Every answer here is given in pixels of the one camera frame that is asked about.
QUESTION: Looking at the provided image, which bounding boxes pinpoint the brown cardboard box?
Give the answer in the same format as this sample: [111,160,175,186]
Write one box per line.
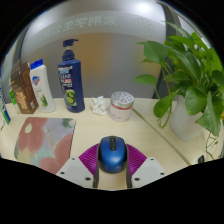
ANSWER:
[10,61,39,115]

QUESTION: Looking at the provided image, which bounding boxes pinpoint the floral pastel mouse pad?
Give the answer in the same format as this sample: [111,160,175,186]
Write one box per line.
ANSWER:
[13,116,77,175]

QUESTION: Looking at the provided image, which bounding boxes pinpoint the dark blue pump bottle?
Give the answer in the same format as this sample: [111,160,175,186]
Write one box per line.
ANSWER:
[57,38,86,114]

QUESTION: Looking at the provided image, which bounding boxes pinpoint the blue and black computer mouse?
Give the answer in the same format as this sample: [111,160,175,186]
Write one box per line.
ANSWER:
[96,135,129,174]

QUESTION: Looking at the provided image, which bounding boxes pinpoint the white jar with perforated lid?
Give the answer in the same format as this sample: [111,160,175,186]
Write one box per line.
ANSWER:
[108,90,135,123]

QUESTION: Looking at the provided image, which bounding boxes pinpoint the crumpled white tissue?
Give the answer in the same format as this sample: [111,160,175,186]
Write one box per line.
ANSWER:
[89,95,109,116]

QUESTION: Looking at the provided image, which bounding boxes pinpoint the white bottle with blue cap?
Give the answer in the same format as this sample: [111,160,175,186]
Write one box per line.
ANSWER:
[29,58,57,114]

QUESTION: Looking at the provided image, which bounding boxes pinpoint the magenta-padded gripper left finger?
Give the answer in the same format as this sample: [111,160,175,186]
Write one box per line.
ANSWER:
[55,143,101,190]

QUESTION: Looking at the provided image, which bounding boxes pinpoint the green plant in white pot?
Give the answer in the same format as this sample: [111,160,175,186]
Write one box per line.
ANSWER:
[133,21,224,160]

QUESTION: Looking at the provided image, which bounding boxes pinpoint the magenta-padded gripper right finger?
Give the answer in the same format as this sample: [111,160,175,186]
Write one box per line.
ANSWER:
[124,143,167,190]

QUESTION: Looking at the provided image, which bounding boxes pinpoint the clear bottle with green label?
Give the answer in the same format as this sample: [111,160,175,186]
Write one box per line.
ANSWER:
[8,79,21,115]

